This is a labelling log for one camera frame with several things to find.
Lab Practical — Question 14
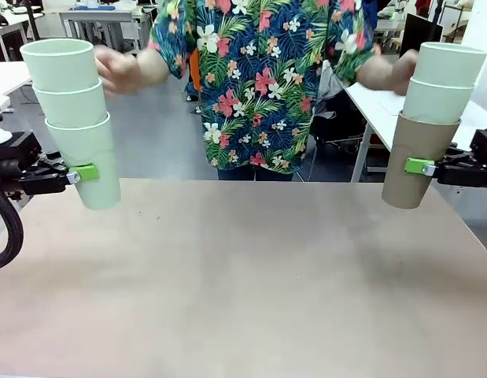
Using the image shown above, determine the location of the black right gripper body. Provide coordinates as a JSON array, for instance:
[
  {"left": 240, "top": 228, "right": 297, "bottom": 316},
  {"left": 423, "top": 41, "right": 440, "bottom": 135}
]
[{"left": 463, "top": 155, "right": 487, "bottom": 198}]

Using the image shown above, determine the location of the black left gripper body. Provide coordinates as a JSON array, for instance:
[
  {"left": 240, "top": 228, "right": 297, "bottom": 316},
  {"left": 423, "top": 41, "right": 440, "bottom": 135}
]
[{"left": 0, "top": 157, "right": 30, "bottom": 198}]

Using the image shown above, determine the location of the person's left forearm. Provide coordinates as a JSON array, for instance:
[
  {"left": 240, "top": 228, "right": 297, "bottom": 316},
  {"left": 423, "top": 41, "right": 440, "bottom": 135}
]
[{"left": 356, "top": 53, "right": 397, "bottom": 94}]

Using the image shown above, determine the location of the person's right forearm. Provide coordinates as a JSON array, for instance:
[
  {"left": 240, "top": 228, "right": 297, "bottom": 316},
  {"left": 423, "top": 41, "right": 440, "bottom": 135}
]
[{"left": 136, "top": 47, "right": 172, "bottom": 88}]

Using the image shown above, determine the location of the person's left hand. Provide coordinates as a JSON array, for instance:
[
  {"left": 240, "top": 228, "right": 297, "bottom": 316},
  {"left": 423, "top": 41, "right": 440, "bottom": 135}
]
[{"left": 390, "top": 49, "right": 420, "bottom": 96}]

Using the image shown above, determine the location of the person's right hand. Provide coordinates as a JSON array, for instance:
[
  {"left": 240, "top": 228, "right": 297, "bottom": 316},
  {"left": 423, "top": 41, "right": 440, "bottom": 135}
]
[{"left": 94, "top": 45, "right": 145, "bottom": 96}]

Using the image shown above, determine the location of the white desk with legs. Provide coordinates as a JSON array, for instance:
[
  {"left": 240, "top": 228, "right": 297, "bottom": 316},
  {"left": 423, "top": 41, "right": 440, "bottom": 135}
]
[{"left": 343, "top": 80, "right": 487, "bottom": 183}]

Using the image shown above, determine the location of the white side table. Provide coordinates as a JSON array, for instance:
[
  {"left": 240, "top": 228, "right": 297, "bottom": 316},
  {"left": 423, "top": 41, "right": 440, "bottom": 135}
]
[{"left": 0, "top": 61, "right": 34, "bottom": 121}]

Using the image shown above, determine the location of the dark chair with grey jacket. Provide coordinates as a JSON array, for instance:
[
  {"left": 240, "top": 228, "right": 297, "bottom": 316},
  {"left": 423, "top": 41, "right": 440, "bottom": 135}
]
[{"left": 312, "top": 58, "right": 372, "bottom": 162}]

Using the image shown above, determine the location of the black monitor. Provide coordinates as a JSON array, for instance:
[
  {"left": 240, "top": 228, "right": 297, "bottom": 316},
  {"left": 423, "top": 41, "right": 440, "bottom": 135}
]
[{"left": 398, "top": 13, "right": 445, "bottom": 60}]

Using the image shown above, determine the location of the white background table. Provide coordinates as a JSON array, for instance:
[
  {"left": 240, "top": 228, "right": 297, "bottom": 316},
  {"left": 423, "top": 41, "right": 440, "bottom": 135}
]
[{"left": 57, "top": 8, "right": 153, "bottom": 54}]

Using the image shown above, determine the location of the person in floral shirt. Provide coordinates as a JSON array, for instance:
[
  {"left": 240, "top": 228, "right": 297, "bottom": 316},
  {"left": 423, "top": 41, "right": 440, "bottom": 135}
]
[{"left": 148, "top": 0, "right": 382, "bottom": 175}]

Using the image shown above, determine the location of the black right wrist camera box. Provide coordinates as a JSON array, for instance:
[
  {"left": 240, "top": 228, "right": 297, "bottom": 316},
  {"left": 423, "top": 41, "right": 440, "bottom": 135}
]
[{"left": 469, "top": 128, "right": 487, "bottom": 158}]

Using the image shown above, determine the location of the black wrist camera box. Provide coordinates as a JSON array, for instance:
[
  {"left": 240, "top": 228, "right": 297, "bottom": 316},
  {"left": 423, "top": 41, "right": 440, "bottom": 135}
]
[
  {"left": 0, "top": 132, "right": 42, "bottom": 159},
  {"left": 469, "top": 128, "right": 487, "bottom": 158}
]

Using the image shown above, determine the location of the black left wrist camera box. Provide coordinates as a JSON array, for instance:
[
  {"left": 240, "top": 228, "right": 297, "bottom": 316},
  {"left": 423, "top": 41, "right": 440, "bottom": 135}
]
[{"left": 0, "top": 132, "right": 42, "bottom": 159}]

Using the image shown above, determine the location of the black braided cable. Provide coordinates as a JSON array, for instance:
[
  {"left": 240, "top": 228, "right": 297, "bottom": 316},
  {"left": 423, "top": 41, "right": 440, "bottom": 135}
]
[{"left": 0, "top": 179, "right": 24, "bottom": 272}]

